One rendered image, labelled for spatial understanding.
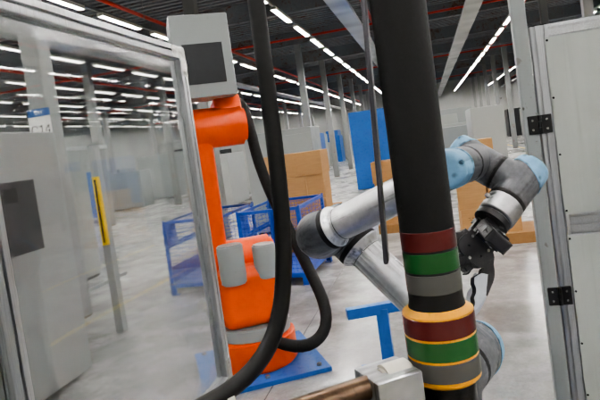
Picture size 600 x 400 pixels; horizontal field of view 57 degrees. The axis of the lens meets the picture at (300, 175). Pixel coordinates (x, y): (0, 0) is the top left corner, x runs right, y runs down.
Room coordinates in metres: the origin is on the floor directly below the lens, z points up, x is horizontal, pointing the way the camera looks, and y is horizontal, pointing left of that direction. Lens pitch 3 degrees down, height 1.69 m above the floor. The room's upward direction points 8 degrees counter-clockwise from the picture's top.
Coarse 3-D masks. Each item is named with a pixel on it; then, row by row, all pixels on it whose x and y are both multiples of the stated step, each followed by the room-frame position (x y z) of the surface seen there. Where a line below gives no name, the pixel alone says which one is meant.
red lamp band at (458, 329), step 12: (408, 324) 0.33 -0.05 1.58; (420, 324) 0.32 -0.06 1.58; (432, 324) 0.32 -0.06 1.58; (444, 324) 0.31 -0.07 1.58; (456, 324) 0.32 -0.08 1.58; (468, 324) 0.32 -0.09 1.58; (408, 336) 0.33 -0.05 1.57; (420, 336) 0.32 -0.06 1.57; (432, 336) 0.32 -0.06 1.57; (444, 336) 0.32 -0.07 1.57; (456, 336) 0.32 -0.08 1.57
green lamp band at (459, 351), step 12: (408, 348) 0.33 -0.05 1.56; (420, 348) 0.32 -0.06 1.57; (432, 348) 0.32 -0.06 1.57; (444, 348) 0.32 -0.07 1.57; (456, 348) 0.32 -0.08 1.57; (468, 348) 0.32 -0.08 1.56; (420, 360) 0.32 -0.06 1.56; (432, 360) 0.32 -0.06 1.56; (444, 360) 0.32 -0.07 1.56; (456, 360) 0.32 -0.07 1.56
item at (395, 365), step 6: (396, 360) 0.33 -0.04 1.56; (402, 360) 0.32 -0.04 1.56; (378, 366) 0.33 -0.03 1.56; (384, 366) 0.32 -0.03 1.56; (390, 366) 0.32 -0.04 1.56; (396, 366) 0.32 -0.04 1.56; (402, 366) 0.32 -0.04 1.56; (408, 366) 0.32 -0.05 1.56; (384, 372) 0.32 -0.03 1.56; (390, 372) 0.32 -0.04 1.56
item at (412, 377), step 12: (384, 360) 0.34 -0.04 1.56; (360, 372) 0.32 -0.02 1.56; (372, 372) 0.32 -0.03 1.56; (396, 372) 0.31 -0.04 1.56; (408, 372) 0.31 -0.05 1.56; (420, 372) 0.31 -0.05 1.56; (372, 384) 0.31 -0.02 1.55; (384, 384) 0.30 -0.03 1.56; (396, 384) 0.31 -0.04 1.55; (408, 384) 0.31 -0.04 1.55; (420, 384) 0.31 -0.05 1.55; (372, 396) 0.31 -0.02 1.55; (384, 396) 0.30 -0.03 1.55; (396, 396) 0.31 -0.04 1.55; (408, 396) 0.31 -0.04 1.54; (420, 396) 0.31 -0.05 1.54
